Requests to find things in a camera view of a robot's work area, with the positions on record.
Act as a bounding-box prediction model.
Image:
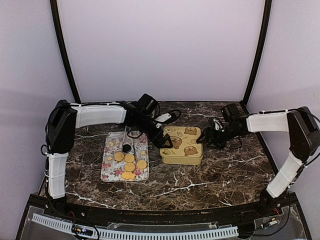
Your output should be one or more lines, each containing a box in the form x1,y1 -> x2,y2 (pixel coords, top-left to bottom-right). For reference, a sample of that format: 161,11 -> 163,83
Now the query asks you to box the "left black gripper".
132,115 -> 173,148

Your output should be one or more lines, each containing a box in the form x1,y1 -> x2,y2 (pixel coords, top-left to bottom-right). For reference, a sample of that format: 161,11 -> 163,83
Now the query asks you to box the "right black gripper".
197,124 -> 241,150

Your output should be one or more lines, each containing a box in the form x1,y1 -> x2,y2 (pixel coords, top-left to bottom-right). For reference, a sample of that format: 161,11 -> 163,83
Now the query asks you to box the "gold cookie tin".
161,155 -> 203,165

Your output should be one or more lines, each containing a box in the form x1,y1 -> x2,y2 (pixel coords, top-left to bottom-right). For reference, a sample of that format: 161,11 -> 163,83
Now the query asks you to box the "bear printed tin lid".
160,126 -> 203,160

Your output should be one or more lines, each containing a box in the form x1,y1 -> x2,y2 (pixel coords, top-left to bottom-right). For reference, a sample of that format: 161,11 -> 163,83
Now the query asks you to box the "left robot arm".
44,94 -> 181,218

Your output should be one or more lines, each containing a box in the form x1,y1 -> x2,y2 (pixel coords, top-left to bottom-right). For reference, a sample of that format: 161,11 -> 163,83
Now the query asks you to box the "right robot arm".
196,103 -> 320,217

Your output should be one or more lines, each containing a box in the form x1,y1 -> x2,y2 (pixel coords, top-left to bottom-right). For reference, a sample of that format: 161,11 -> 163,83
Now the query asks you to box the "black sandwich cookie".
122,144 -> 132,153

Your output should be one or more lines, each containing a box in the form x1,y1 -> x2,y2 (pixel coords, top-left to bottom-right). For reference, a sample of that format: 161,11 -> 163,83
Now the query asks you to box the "floral cookie tray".
100,131 -> 150,182

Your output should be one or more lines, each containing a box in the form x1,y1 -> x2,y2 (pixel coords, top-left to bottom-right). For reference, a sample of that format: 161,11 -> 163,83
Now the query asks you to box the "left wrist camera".
154,112 -> 172,124

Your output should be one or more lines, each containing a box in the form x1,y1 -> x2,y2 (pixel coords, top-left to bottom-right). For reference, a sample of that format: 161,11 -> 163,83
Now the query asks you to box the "white slotted cable duct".
31,213 -> 239,240

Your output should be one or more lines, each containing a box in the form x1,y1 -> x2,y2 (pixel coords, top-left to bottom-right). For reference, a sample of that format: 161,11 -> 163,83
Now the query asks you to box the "right black frame post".
241,0 -> 273,107

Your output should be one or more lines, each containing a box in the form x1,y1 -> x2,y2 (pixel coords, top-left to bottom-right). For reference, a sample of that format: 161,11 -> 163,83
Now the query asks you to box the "black frame post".
241,0 -> 273,107
49,0 -> 82,104

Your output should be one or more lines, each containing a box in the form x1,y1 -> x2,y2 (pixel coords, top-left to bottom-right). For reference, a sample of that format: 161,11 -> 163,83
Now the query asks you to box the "left black frame post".
49,0 -> 82,104

